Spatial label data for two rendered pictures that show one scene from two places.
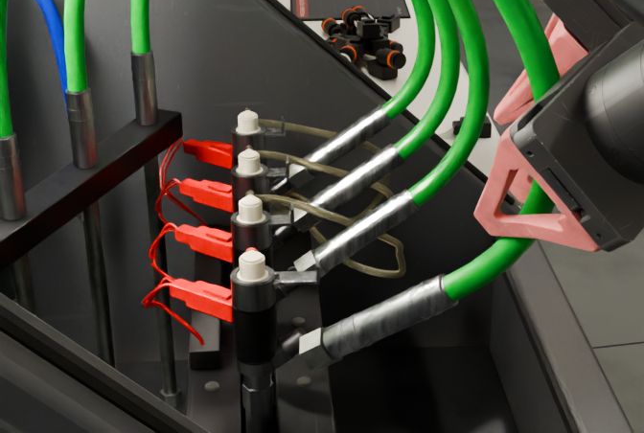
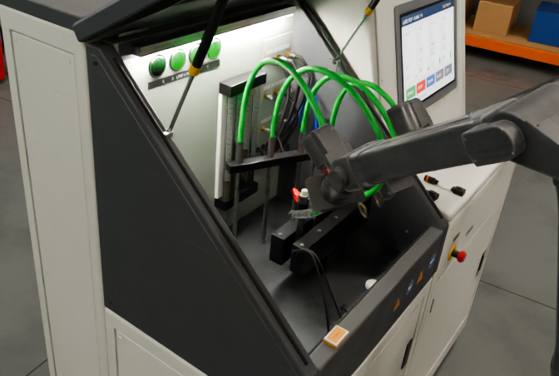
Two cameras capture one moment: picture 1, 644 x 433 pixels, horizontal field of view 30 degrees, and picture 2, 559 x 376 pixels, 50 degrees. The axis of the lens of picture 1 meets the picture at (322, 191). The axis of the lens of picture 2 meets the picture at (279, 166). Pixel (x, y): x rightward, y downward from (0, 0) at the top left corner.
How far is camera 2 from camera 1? 0.81 m
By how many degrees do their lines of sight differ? 32
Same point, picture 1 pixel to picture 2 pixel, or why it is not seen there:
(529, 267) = (426, 239)
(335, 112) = not seen: hidden behind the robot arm
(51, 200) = (282, 156)
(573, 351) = (406, 263)
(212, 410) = (292, 225)
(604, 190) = (315, 198)
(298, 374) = (320, 228)
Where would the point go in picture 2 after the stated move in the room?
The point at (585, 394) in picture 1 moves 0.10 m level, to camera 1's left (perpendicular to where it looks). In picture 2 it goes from (393, 274) to (357, 254)
